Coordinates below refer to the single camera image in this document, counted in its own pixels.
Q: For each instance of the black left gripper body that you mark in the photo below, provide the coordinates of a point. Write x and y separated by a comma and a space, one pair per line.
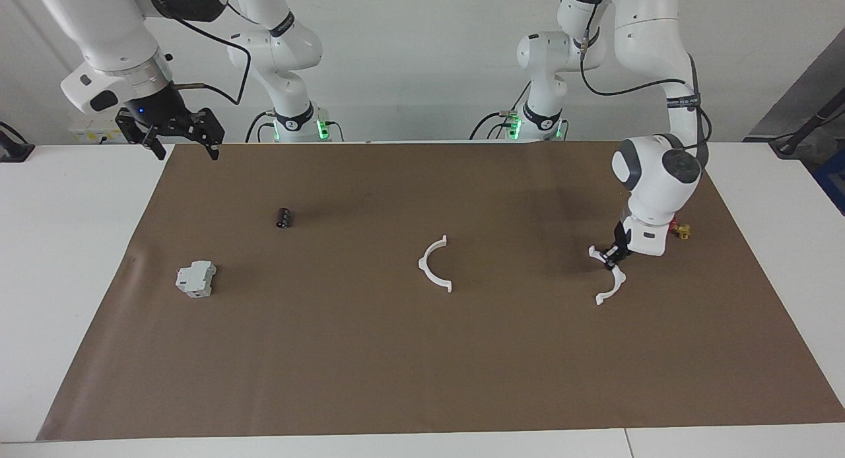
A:
621, 237

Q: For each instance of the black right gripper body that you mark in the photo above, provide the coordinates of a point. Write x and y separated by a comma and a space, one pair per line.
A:
158, 108

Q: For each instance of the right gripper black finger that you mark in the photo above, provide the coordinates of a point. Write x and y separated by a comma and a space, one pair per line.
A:
135, 128
211, 128

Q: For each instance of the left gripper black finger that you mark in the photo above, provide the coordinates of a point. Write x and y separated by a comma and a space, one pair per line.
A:
612, 253
619, 261

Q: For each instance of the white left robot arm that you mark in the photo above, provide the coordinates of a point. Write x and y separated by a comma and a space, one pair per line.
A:
657, 174

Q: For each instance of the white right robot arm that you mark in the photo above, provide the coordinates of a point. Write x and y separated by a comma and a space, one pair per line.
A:
105, 29

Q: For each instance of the red yellow valve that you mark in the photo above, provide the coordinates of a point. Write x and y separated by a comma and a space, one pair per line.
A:
683, 231

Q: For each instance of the black cylindrical capacitor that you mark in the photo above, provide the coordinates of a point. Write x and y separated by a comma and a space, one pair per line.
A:
284, 218

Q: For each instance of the white circuit breaker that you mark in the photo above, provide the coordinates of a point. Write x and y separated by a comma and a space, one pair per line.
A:
195, 280

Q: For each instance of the blue crate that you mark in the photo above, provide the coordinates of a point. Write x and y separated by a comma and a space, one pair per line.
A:
833, 181

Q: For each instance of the brown paper table mat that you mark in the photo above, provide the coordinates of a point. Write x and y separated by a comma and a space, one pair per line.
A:
422, 365

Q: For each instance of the white wall socket box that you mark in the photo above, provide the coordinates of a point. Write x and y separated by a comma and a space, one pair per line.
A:
86, 133

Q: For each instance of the black clamp mount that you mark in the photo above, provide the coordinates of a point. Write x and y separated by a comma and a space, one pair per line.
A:
13, 151

